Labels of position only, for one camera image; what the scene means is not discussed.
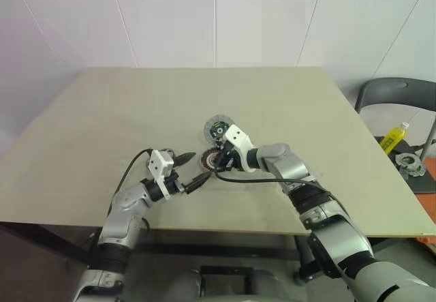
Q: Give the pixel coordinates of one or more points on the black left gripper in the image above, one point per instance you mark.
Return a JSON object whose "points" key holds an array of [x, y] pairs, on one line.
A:
{"points": [[175, 183]]}

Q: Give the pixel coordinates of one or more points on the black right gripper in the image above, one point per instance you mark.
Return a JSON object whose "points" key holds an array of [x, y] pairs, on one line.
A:
{"points": [[228, 160]]}

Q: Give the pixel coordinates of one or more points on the grey round metal motor lid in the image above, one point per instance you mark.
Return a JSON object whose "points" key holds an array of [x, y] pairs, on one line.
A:
{"points": [[215, 129]]}

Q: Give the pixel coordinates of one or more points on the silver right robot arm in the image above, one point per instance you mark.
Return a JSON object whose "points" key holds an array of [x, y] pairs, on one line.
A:
{"points": [[293, 165]]}

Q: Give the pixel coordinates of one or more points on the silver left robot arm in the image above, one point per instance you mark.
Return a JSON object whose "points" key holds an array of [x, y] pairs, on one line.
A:
{"points": [[117, 220]]}

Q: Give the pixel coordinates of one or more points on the motor housing with copper windings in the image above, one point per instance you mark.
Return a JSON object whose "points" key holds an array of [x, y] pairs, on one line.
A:
{"points": [[206, 160]]}

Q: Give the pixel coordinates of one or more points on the yellow drink bottle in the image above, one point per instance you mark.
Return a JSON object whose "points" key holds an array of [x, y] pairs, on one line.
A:
{"points": [[393, 138]]}

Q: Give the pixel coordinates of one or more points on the dark grey folding chair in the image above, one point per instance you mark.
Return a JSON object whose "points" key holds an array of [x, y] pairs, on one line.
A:
{"points": [[388, 90]]}

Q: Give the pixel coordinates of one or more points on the small orange object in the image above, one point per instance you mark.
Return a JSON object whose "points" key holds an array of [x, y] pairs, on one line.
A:
{"points": [[430, 239]]}

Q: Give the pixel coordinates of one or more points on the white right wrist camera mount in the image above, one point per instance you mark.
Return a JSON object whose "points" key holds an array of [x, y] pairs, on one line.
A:
{"points": [[238, 138]]}

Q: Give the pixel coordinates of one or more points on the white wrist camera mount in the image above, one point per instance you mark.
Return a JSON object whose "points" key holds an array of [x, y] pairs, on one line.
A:
{"points": [[238, 138], [159, 164]]}

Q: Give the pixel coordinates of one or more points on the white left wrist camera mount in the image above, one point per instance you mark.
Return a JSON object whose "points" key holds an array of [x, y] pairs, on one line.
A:
{"points": [[159, 164]]}

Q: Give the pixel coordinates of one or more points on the black metal table frame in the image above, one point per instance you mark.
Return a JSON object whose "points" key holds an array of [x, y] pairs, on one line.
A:
{"points": [[211, 249]]}

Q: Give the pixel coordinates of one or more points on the black rectangular frame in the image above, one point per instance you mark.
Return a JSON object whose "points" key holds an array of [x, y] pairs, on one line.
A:
{"points": [[226, 271]]}

